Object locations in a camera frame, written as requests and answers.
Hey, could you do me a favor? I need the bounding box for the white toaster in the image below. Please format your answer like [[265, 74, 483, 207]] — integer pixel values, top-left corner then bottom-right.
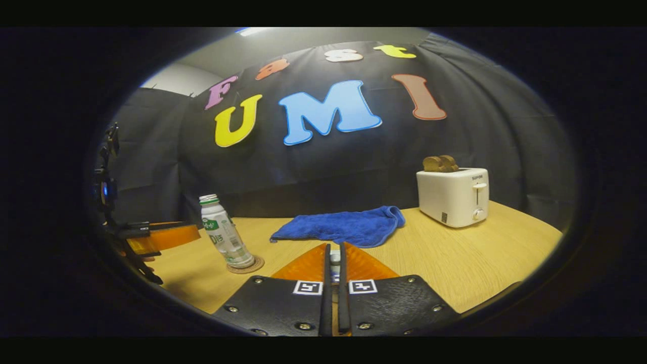
[[416, 168, 490, 229]]

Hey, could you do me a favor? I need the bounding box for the black backdrop cloth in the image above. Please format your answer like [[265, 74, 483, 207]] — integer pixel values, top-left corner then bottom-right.
[[101, 33, 579, 233]]

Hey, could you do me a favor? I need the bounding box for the blue towel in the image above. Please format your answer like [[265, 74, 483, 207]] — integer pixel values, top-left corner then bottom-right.
[[269, 205, 406, 248]]

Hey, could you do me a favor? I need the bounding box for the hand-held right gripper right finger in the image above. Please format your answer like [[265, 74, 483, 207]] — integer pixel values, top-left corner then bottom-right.
[[337, 242, 461, 337]]

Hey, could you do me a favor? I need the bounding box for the white plastic water bottle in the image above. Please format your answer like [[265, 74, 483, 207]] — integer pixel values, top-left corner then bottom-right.
[[199, 194, 255, 268]]

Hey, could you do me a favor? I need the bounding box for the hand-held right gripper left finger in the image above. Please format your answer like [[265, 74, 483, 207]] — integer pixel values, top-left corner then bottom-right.
[[211, 243, 332, 337]]

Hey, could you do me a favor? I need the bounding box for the round woven coaster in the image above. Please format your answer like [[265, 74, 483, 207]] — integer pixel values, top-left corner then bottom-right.
[[226, 254, 265, 275]]

